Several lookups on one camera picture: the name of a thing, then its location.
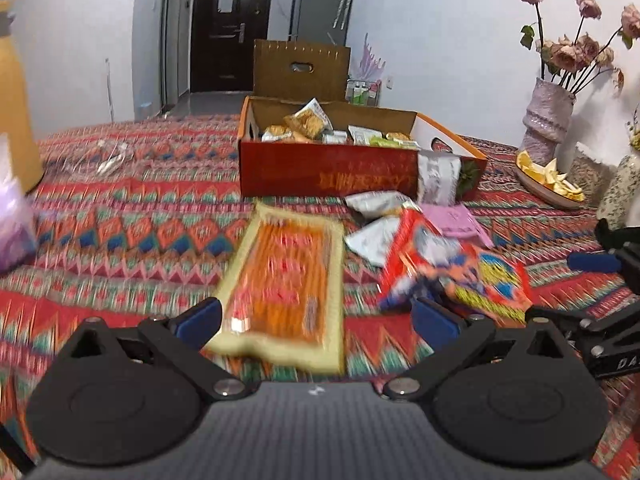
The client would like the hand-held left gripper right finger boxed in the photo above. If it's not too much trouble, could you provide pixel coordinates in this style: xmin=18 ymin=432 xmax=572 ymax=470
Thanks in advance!
xmin=384 ymin=297 xmax=575 ymax=402

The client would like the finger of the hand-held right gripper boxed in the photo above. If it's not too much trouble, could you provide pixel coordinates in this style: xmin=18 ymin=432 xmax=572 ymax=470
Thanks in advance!
xmin=567 ymin=219 xmax=640 ymax=295
xmin=525 ymin=305 xmax=640 ymax=341

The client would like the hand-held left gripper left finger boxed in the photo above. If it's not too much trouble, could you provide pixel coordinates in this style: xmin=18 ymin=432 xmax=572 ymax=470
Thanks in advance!
xmin=59 ymin=297 xmax=247 ymax=402

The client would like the red colourful snack bag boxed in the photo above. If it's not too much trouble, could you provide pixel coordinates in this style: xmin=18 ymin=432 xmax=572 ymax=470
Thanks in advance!
xmin=377 ymin=208 xmax=535 ymax=321

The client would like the red cardboard box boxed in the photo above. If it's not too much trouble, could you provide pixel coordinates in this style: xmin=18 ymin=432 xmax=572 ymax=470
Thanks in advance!
xmin=237 ymin=96 xmax=490 ymax=200

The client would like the yellow cracker packet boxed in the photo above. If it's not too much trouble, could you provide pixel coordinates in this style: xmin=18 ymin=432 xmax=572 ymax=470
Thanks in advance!
xmin=284 ymin=98 xmax=333 ymax=140

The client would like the floral patterned vase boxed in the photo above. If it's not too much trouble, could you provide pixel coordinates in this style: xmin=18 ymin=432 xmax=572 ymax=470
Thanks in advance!
xmin=596 ymin=154 xmax=640 ymax=231

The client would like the glass jar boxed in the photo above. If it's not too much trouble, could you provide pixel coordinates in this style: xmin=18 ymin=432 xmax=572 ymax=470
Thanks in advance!
xmin=567 ymin=142 xmax=618 ymax=208

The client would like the brown plate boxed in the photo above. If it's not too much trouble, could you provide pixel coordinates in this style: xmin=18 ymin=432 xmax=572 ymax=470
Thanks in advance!
xmin=514 ymin=152 xmax=586 ymax=211

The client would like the pile of yellow peels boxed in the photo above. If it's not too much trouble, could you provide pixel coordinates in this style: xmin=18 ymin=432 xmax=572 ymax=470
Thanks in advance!
xmin=516 ymin=150 xmax=585 ymax=203

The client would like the pink snack packet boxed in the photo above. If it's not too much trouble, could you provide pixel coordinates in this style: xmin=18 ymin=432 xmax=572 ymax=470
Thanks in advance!
xmin=422 ymin=202 xmax=495 ymax=250

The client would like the patterned red blanket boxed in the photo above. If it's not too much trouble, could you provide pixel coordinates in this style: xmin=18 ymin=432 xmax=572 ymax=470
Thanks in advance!
xmin=0 ymin=112 xmax=640 ymax=480

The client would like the pink textured vase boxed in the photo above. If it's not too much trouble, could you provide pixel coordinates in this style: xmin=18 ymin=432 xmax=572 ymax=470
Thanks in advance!
xmin=521 ymin=77 xmax=577 ymax=166

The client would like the clear plastic wrapper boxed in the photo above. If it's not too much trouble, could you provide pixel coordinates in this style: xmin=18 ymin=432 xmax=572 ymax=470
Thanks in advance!
xmin=60 ymin=137 xmax=136 ymax=178

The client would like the white and green snack packet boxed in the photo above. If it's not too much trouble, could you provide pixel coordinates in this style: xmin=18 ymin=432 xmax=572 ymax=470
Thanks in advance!
xmin=348 ymin=125 xmax=383 ymax=147

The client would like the white and yellow snack packet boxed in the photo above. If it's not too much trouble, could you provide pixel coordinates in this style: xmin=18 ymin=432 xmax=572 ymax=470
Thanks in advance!
xmin=261 ymin=125 xmax=296 ymax=143

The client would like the purple translucent bag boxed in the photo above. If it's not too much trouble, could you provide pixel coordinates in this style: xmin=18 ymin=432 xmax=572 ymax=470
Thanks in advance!
xmin=0 ymin=132 xmax=38 ymax=273

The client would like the dried rose bouquet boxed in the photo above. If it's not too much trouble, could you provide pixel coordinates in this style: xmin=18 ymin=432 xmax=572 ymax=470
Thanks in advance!
xmin=512 ymin=0 xmax=640 ymax=96

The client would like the cluttered storage rack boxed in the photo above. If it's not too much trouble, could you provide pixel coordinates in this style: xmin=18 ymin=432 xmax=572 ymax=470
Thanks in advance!
xmin=345 ymin=76 xmax=385 ymax=108

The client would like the dark entrance door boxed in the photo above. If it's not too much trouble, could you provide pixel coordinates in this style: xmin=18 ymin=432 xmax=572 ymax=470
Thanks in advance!
xmin=190 ymin=0 xmax=276 ymax=93

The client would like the yellow jug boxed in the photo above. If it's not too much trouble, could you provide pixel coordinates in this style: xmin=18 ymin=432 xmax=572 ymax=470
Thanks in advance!
xmin=0 ymin=0 xmax=45 ymax=196

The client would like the grey refrigerator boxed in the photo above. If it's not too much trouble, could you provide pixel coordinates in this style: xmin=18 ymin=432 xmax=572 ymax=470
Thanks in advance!
xmin=289 ymin=0 xmax=357 ymax=48

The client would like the purple wall sticker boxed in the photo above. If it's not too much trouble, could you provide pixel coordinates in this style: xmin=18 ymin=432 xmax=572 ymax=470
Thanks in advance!
xmin=356 ymin=32 xmax=387 ymax=81

